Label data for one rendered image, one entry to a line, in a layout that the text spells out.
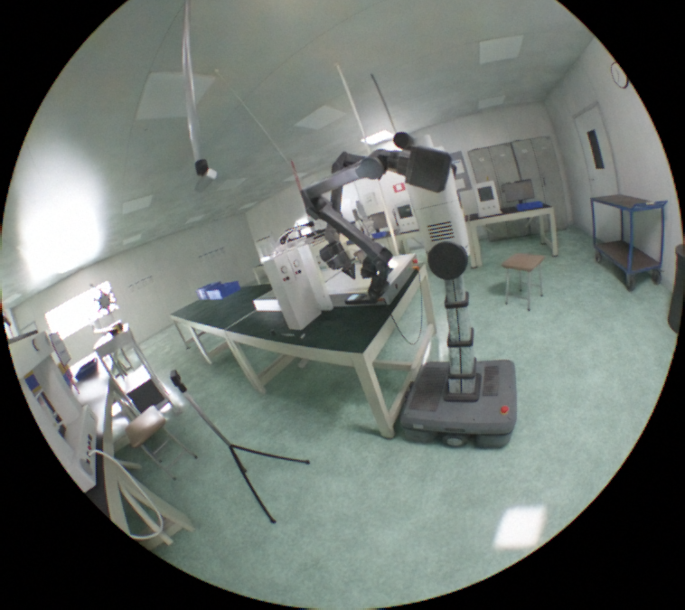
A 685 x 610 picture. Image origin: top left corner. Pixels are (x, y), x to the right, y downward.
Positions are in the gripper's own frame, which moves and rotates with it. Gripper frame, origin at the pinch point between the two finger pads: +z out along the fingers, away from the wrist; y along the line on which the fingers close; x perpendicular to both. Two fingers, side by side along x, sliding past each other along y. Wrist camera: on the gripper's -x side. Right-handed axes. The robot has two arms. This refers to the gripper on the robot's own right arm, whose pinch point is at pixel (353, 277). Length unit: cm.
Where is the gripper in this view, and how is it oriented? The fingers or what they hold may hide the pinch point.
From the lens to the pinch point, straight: 118.0
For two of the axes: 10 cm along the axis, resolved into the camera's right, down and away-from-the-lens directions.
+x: 6.5, -3.3, -6.9
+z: 4.9, 8.7, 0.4
